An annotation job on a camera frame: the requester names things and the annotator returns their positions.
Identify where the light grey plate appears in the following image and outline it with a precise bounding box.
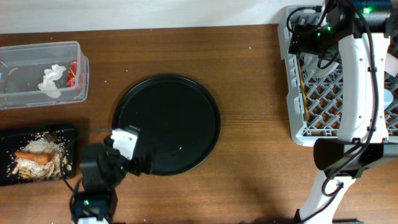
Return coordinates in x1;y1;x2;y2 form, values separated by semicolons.
303;54;340;78

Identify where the wooden chopstick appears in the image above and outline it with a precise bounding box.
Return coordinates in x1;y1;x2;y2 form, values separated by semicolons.
297;58;310;121

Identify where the white pink bowl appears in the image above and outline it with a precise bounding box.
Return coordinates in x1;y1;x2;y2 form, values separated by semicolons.
385;53;398;77

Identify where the orange carrot piece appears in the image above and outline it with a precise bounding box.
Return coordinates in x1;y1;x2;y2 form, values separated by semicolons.
15;152;52;165

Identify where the red strawberry snack wrapper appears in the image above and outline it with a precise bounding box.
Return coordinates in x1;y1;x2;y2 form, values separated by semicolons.
67;60;78;88

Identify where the light blue cup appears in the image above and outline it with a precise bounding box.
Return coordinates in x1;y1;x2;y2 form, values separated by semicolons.
384;89;394;110

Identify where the white tissue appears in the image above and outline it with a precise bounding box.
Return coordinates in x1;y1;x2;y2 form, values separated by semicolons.
38;64;66;98

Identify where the brown food scrap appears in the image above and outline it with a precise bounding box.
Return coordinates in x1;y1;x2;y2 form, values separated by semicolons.
43;133;58;142

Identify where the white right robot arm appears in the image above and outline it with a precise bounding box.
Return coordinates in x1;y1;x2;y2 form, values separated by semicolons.
287;0;397;223

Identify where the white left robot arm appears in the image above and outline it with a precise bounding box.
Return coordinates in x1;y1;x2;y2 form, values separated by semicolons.
69;126;142;223

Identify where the grey dishwasher rack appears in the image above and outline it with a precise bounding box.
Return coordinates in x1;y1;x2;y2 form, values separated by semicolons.
278;6;397;146

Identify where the round black tray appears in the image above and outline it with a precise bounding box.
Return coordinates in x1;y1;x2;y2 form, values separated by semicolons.
112;74;221;176

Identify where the pile of rice and seeds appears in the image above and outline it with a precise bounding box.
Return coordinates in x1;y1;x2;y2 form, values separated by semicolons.
10;131;73;182

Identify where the black rectangular food bin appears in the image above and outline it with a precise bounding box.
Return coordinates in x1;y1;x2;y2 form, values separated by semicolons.
1;124;77;186

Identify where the clear plastic bin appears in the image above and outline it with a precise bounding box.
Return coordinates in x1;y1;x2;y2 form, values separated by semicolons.
1;41;90;110

